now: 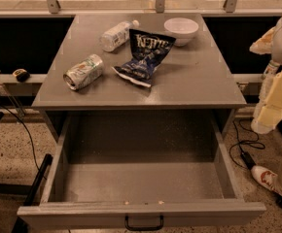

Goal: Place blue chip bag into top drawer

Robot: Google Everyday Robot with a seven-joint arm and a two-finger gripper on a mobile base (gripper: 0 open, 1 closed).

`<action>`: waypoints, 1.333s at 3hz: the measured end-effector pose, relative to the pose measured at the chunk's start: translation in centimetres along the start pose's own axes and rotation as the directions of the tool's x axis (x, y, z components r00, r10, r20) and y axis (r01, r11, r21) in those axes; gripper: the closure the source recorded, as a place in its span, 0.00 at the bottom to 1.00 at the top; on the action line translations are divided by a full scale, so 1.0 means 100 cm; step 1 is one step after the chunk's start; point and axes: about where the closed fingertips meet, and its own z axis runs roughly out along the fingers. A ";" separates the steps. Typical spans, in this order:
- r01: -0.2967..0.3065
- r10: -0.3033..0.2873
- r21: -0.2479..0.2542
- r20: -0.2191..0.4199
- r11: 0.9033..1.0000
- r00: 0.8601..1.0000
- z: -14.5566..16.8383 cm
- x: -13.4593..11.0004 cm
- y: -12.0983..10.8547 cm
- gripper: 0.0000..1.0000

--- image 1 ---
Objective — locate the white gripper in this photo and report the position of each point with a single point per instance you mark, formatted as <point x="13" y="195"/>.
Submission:
<point x="269" y="116"/>

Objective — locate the blue Kettle chip bag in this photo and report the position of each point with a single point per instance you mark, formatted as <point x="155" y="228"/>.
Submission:
<point x="148" y="51"/>

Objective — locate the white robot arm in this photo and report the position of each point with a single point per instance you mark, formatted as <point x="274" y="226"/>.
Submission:
<point x="276" y="52"/>

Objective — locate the open grey top drawer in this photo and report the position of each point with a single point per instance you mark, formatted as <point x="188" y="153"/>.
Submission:
<point x="140" y="170"/>

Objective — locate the small glass bottle on ledge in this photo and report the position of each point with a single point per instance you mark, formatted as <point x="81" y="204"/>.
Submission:
<point x="271" y="69"/>

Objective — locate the white ceramic bowl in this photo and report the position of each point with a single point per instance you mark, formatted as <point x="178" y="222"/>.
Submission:
<point x="182" y="29"/>

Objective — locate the grey cabinet with tabletop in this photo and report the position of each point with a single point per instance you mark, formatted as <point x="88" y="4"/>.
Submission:
<point x="194" y="76"/>

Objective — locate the clear plastic water bottle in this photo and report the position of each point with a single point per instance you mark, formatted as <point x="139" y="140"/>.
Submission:
<point x="117" y="35"/>

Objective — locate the crushed silver soda can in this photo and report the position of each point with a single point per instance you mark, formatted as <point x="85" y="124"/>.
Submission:
<point x="84" y="73"/>

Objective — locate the black yellow tape measure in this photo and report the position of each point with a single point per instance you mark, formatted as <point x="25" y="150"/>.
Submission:
<point x="21" y="75"/>

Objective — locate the black stand leg left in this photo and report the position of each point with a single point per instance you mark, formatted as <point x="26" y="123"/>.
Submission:
<point x="20" y="225"/>

